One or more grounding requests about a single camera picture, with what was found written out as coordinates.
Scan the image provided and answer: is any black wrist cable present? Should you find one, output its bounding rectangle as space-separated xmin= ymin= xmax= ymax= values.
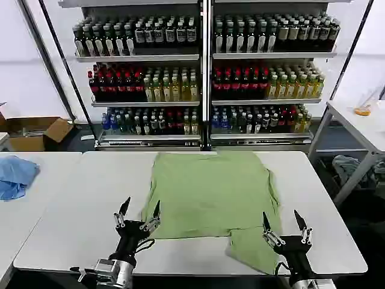
xmin=133 ymin=238 xmax=156 ymax=254
xmin=271 ymin=261 xmax=290 ymax=276

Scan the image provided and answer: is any green shirt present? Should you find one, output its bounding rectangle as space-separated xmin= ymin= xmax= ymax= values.
xmin=139 ymin=151 xmax=285 ymax=276

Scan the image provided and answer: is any white side table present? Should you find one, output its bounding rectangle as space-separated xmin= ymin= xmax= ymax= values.
xmin=306 ymin=98 xmax=385 ymax=209

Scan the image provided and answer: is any brown cardboard box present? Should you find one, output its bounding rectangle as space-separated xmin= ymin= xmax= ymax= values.
xmin=0 ymin=116 xmax=76 ymax=152

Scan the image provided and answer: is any pile of grey clothes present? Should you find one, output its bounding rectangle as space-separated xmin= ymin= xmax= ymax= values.
xmin=330 ymin=154 xmax=385 ymax=191

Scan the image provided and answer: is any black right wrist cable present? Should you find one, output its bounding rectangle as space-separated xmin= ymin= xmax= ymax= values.
xmin=271 ymin=261 xmax=290 ymax=276

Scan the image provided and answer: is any clear container with orange contents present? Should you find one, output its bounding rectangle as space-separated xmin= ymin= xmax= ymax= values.
xmin=353 ymin=86 xmax=381 ymax=117

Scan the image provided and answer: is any black frame pole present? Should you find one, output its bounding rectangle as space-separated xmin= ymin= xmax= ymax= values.
xmin=38 ymin=0 xmax=97 ymax=142
xmin=18 ymin=0 xmax=78 ymax=123
xmin=328 ymin=0 xmax=375 ymax=102

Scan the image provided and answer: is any blue cloth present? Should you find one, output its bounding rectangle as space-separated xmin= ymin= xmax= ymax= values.
xmin=0 ymin=154 xmax=41 ymax=202

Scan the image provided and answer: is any shelf rack with bottles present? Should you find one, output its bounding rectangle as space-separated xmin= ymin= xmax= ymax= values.
xmin=58 ymin=0 xmax=209 ymax=151
xmin=207 ymin=0 xmax=356 ymax=151

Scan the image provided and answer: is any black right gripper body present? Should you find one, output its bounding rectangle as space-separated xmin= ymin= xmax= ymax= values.
xmin=273 ymin=235 xmax=314 ymax=282

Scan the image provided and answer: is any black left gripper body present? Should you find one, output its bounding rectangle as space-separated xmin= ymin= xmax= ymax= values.
xmin=109 ymin=220 xmax=149 ymax=266

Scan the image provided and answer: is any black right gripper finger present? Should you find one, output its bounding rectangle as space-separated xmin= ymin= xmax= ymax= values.
xmin=293 ymin=209 xmax=313 ymax=244
xmin=261 ymin=211 xmax=285 ymax=247

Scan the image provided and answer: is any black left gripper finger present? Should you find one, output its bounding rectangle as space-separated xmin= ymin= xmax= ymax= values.
xmin=113 ymin=196 xmax=132 ymax=229
xmin=140 ymin=199 xmax=162 ymax=232

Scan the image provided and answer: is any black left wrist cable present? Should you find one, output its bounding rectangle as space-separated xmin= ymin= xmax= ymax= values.
xmin=133 ymin=238 xmax=156 ymax=254

